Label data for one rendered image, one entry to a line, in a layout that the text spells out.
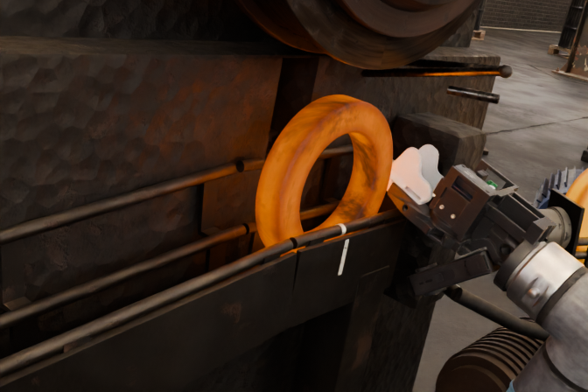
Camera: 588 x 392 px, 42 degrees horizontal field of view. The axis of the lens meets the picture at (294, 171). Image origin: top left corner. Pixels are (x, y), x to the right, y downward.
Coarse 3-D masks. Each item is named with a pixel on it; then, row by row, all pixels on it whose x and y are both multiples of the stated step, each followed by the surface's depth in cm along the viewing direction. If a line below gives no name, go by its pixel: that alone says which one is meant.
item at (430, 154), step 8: (424, 152) 87; (432, 152) 87; (424, 160) 87; (432, 160) 87; (424, 168) 88; (432, 168) 87; (424, 176) 88; (432, 176) 87; (440, 176) 86; (432, 184) 87
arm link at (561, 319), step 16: (576, 272) 75; (560, 288) 74; (576, 288) 73; (560, 304) 74; (576, 304) 73; (544, 320) 75; (560, 320) 74; (576, 320) 73; (560, 336) 74; (576, 336) 73; (560, 352) 75; (576, 352) 73; (560, 368) 75; (576, 368) 73
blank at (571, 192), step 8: (584, 176) 103; (576, 184) 104; (584, 184) 102; (568, 192) 104; (576, 192) 103; (584, 192) 102; (576, 200) 103; (584, 200) 102; (584, 216) 103; (584, 224) 103; (584, 232) 104; (584, 248) 105
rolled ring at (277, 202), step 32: (288, 128) 73; (320, 128) 72; (352, 128) 76; (384, 128) 80; (288, 160) 71; (384, 160) 83; (256, 192) 73; (288, 192) 72; (352, 192) 84; (384, 192) 85; (256, 224) 75; (288, 224) 73
